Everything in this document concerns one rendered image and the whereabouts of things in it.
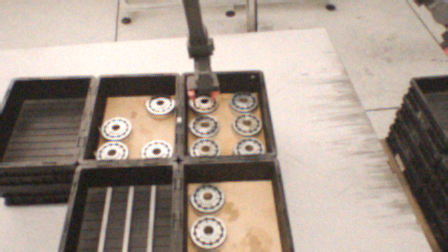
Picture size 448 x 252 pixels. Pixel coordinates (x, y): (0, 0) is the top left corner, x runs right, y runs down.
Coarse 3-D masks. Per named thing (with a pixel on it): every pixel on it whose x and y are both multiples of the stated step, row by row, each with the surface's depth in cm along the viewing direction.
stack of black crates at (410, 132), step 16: (416, 80) 202; (432, 80) 204; (416, 96) 200; (432, 96) 209; (400, 112) 215; (416, 112) 200; (432, 112) 187; (400, 128) 217; (416, 128) 202; (432, 128) 188; (400, 144) 217; (416, 144) 202; (432, 144) 188; (400, 160) 219; (416, 160) 204; (432, 160) 190; (416, 176) 204; (416, 192) 207
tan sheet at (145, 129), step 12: (144, 96) 159; (108, 108) 154; (120, 108) 154; (132, 108) 155; (144, 108) 155; (108, 120) 151; (132, 120) 151; (144, 120) 151; (156, 120) 151; (168, 120) 151; (144, 132) 147; (156, 132) 147; (168, 132) 147; (132, 144) 143; (144, 144) 143; (132, 156) 140
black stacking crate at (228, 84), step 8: (224, 80) 155; (232, 80) 155; (240, 80) 155; (248, 80) 156; (256, 80) 156; (224, 88) 158; (232, 88) 158; (240, 88) 158; (248, 88) 159; (256, 88) 159; (184, 96) 146; (184, 104) 144; (184, 112) 142; (264, 112) 144; (184, 120) 140; (264, 120) 145; (184, 128) 138; (264, 128) 146; (184, 136) 137; (264, 136) 146; (184, 144) 135; (184, 152) 133; (272, 152) 130
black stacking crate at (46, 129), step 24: (24, 96) 156; (48, 96) 156; (72, 96) 157; (0, 120) 138; (24, 120) 150; (48, 120) 151; (72, 120) 151; (0, 144) 138; (24, 144) 143; (48, 144) 143; (72, 144) 143
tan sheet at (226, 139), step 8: (216, 96) 159; (224, 96) 159; (256, 96) 159; (224, 104) 156; (224, 112) 153; (256, 112) 154; (192, 120) 151; (224, 120) 151; (232, 120) 151; (224, 128) 148; (224, 136) 146; (232, 136) 146; (224, 144) 143; (232, 144) 143; (264, 144) 144; (224, 152) 141; (232, 152) 141
